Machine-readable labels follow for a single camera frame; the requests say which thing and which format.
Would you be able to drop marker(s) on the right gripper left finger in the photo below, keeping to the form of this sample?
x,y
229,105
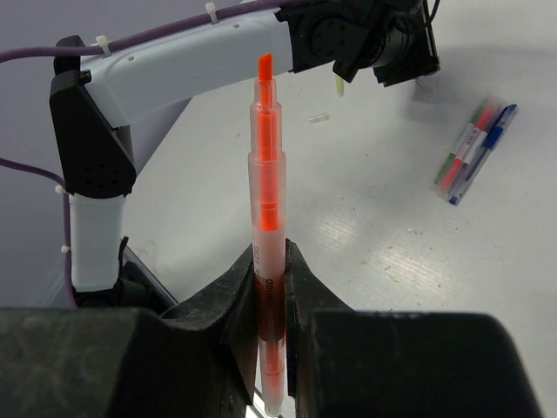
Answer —
x,y
197,359

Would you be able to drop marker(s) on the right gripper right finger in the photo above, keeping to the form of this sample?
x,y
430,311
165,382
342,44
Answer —
x,y
342,362

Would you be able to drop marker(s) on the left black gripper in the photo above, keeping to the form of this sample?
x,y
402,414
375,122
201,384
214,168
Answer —
x,y
398,45

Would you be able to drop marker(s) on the red highlighter pen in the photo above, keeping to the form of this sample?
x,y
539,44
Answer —
x,y
472,143

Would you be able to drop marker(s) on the green highlighter pen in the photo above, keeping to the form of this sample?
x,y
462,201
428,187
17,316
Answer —
x,y
461,143

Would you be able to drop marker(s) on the blue pen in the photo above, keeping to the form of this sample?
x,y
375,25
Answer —
x,y
472,166

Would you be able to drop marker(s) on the orange highlighter pen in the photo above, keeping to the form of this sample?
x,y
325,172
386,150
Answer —
x,y
266,169

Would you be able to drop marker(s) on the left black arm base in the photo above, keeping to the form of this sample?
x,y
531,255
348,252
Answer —
x,y
136,286

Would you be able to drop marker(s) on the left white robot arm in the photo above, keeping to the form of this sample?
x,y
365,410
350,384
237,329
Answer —
x,y
97,94

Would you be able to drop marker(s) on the yellow highlighter pen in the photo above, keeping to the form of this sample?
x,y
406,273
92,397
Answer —
x,y
339,86

